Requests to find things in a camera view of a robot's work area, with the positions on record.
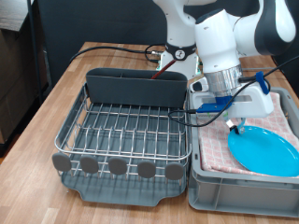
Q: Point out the pink checkered cloth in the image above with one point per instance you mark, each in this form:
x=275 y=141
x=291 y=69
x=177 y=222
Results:
x=215 y=146

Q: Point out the black metal pole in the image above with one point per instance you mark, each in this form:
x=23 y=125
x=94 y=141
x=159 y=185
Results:
x=34 y=46

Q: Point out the brown cardboard box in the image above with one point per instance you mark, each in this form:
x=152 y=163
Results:
x=18 y=87

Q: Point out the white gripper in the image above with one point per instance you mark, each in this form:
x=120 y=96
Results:
x=255 y=104

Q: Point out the grey plastic crate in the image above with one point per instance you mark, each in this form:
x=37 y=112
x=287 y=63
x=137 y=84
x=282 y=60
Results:
x=243 y=196

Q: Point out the blue round plate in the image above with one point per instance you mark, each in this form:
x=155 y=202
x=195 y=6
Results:
x=264 y=152

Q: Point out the grey shelf board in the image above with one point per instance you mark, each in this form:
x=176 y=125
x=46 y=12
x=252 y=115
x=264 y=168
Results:
x=12 y=14

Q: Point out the dark grey partition panel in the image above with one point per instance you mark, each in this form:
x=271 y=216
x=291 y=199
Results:
x=102 y=21

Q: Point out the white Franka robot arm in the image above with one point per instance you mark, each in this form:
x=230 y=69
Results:
x=218 y=46

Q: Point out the grey plastic drain tray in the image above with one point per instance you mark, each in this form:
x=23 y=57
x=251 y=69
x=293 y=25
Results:
x=124 y=193

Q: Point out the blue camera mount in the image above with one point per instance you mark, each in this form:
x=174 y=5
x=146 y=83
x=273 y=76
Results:
x=215 y=106

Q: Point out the dark grey cutlery holder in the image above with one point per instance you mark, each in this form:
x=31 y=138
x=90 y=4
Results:
x=134 y=88

